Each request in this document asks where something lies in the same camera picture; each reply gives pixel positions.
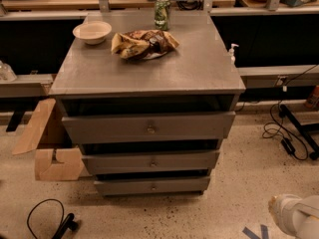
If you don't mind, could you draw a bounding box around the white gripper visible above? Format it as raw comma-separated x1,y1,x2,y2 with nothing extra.
268,194,302,237

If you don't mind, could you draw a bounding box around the grey bottom drawer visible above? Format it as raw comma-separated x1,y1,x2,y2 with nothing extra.
94,170,210,196

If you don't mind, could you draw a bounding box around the grey drawer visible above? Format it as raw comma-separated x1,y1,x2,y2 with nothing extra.
63,96,235,144
83,139,219,175
94,170,210,196

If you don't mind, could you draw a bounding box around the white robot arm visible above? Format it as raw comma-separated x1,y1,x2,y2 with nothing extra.
268,194,319,239

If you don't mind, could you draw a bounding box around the grey top drawer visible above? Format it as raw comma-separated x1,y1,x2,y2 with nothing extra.
63,96,235,144

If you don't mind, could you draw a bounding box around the grey middle drawer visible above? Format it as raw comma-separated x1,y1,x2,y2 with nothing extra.
83,139,219,175

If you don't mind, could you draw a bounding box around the grey drawer cabinet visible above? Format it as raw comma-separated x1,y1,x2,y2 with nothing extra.
48,10,247,196

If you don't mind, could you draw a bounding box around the blue floor tape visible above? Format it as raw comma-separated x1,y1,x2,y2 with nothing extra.
242,224,270,239

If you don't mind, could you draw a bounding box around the black stand leg right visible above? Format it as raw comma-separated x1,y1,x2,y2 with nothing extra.
279,105,319,160

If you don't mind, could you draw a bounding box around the black stand leg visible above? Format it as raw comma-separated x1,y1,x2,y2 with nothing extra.
6,108,26,132
279,105,319,160

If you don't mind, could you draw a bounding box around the orange bottle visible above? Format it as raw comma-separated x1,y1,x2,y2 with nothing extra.
305,86,319,109

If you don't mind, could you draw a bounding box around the crumpled chip bag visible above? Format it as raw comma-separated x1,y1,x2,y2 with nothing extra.
111,30,179,60

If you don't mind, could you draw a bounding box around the cardboard box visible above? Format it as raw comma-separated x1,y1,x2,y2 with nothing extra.
12,99,90,181

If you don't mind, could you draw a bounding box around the green soda can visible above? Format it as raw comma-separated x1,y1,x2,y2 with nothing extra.
155,0,170,31

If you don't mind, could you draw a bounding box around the white bowl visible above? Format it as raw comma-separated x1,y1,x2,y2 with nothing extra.
73,21,112,45

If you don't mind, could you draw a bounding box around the black stand leg left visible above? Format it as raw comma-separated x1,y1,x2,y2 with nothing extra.
6,108,26,132

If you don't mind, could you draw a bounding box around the clear plastic container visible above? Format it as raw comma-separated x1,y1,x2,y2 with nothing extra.
0,61,17,83

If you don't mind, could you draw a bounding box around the black floor cable right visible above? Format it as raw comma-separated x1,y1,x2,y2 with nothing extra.
261,64,319,161

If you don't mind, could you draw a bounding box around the black floor cable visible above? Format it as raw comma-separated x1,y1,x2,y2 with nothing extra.
26,198,81,239
261,64,319,161

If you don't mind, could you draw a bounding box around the black floor cable left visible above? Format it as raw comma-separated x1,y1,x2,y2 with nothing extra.
26,198,81,239

